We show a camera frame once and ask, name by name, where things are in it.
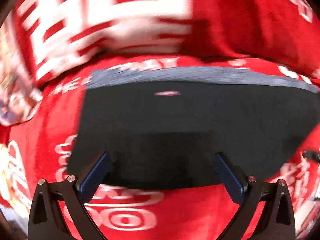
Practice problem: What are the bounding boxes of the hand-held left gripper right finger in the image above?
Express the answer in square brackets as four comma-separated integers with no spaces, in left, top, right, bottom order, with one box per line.
[214,152,297,240]

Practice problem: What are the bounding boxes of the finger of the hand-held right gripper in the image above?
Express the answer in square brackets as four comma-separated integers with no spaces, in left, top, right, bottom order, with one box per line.
[303,150,320,163]

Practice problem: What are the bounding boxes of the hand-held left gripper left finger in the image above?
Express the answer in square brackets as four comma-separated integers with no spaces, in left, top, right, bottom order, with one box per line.
[27,151,117,240]

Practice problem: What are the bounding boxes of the black pants with patterned waistband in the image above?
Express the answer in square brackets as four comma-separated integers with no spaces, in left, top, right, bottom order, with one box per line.
[66,66,320,190]

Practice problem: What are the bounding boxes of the picture printed pillow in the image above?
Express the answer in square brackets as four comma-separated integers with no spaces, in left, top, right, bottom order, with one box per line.
[0,12,44,127]

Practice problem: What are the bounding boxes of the red printed sofa cover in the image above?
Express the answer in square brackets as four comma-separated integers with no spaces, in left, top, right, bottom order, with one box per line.
[0,0,320,240]

